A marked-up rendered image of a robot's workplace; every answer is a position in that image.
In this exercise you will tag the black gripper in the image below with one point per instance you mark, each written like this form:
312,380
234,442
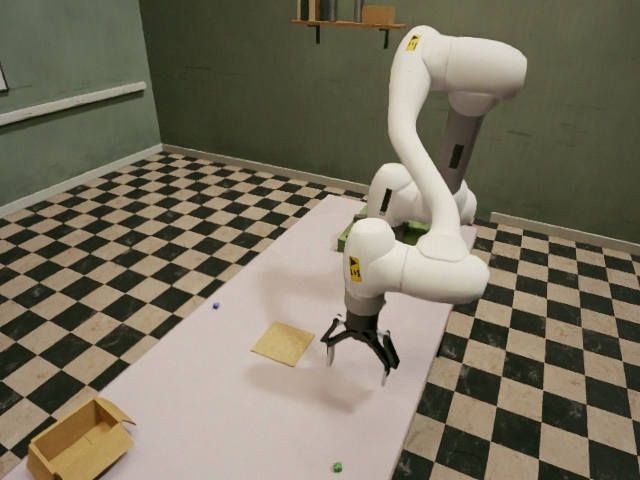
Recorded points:
363,324

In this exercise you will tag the tan square mat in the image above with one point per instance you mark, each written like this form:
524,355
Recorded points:
283,343

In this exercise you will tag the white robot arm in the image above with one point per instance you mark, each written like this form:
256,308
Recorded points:
439,268

